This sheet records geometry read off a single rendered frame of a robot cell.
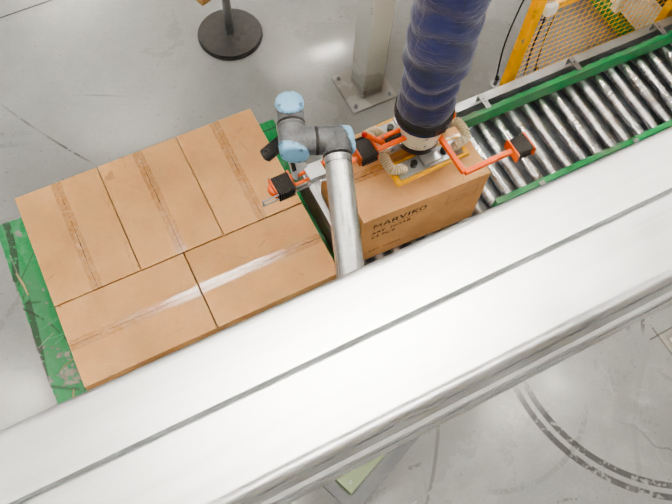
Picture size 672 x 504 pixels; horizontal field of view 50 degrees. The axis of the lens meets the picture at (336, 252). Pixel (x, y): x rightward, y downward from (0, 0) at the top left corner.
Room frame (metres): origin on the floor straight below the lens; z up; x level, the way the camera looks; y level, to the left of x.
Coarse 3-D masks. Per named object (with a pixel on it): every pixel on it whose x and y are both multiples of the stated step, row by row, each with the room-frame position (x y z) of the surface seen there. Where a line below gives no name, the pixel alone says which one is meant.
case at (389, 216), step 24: (360, 168) 1.60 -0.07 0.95; (384, 168) 1.61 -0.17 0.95; (456, 168) 1.65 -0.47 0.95; (360, 192) 1.49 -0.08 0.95; (384, 192) 1.50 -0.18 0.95; (408, 192) 1.51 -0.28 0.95; (432, 192) 1.52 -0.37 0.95; (456, 192) 1.57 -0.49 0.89; (480, 192) 1.64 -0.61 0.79; (360, 216) 1.38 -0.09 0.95; (384, 216) 1.39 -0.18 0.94; (408, 216) 1.46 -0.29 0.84; (432, 216) 1.52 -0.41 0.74; (456, 216) 1.60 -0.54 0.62; (384, 240) 1.41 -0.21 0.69; (408, 240) 1.48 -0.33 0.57
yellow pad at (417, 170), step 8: (456, 136) 1.72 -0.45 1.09; (440, 144) 1.67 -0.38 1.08; (440, 152) 1.62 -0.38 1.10; (456, 152) 1.63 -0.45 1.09; (464, 152) 1.64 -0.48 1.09; (400, 160) 1.58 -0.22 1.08; (408, 160) 1.58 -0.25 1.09; (416, 160) 1.56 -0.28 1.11; (440, 160) 1.59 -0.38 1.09; (448, 160) 1.60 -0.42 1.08; (408, 168) 1.54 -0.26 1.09; (416, 168) 1.54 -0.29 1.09; (424, 168) 1.55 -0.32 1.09; (432, 168) 1.55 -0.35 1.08; (392, 176) 1.50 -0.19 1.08; (400, 176) 1.50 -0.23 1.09; (408, 176) 1.50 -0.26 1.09; (416, 176) 1.51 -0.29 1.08; (400, 184) 1.47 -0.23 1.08
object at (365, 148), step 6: (360, 138) 1.57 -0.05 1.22; (360, 144) 1.55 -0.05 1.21; (366, 144) 1.55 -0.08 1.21; (372, 144) 1.55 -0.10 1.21; (360, 150) 1.52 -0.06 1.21; (366, 150) 1.52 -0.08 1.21; (372, 150) 1.53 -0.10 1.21; (378, 150) 1.52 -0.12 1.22; (354, 156) 1.51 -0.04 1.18; (360, 156) 1.49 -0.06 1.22; (366, 156) 1.50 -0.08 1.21; (372, 156) 1.50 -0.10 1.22; (378, 156) 1.52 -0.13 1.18; (360, 162) 1.48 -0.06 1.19; (366, 162) 1.49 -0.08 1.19
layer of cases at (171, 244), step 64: (256, 128) 2.02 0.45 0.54; (64, 192) 1.57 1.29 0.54; (128, 192) 1.60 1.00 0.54; (192, 192) 1.63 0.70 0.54; (256, 192) 1.67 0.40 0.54; (64, 256) 1.24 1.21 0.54; (128, 256) 1.27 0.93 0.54; (192, 256) 1.30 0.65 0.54; (256, 256) 1.33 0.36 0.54; (320, 256) 1.37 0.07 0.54; (64, 320) 0.95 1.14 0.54; (128, 320) 0.97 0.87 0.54; (192, 320) 1.00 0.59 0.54
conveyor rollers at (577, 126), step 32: (640, 64) 2.66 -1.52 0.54; (576, 96) 2.41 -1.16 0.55; (608, 96) 2.44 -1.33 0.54; (480, 128) 2.15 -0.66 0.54; (544, 128) 2.19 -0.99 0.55; (576, 128) 2.21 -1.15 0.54; (640, 128) 2.24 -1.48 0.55; (544, 160) 2.00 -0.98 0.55; (320, 192) 1.70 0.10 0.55; (384, 256) 1.40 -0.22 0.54
